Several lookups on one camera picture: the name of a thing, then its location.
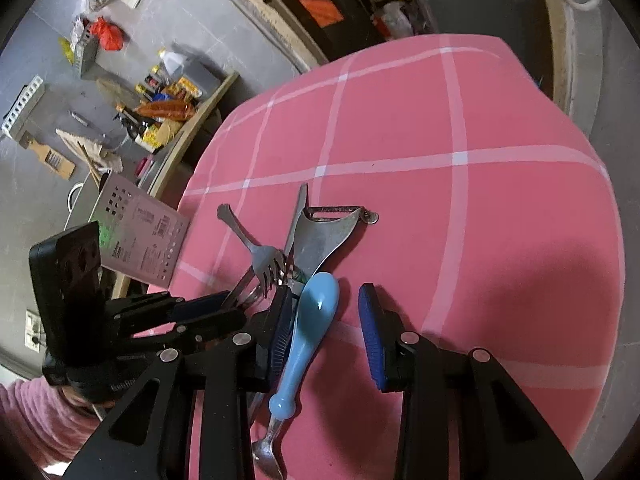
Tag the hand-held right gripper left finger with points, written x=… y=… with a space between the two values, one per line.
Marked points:
x=280 y=330

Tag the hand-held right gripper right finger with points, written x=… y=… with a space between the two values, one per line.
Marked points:
x=372 y=335

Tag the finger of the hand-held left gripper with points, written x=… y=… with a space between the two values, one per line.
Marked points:
x=200 y=304
x=210 y=327

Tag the metal fork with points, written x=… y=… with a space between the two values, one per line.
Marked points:
x=260 y=255

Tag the white perforated utensil holder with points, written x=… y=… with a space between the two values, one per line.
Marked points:
x=140 y=230

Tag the metal peeler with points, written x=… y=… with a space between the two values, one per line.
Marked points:
x=320 y=240

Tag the person's left forearm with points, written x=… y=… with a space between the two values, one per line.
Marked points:
x=40 y=420

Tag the pink checked tablecloth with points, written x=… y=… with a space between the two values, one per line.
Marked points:
x=450 y=260

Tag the wooden grater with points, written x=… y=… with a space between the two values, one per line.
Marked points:
x=50 y=157

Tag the white hanging towel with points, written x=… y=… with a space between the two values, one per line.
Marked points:
x=95 y=152

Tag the yellow-label soy sauce bottle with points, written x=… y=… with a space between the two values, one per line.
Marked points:
x=156 y=139

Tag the brown pump bottle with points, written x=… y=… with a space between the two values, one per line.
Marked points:
x=131 y=116

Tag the large oil jug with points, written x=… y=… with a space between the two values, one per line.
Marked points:
x=192 y=71

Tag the green seasoning packet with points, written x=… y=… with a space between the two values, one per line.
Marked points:
x=66 y=50

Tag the red plastic bag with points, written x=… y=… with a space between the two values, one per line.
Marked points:
x=107 y=35

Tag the orange plastic bag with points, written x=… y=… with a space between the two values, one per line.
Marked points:
x=317 y=6

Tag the white wall basket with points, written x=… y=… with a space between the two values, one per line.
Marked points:
x=22 y=105

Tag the grey wall shelf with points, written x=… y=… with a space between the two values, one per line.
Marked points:
x=86 y=52

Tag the wooden door frame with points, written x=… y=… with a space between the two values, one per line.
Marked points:
x=280 y=15

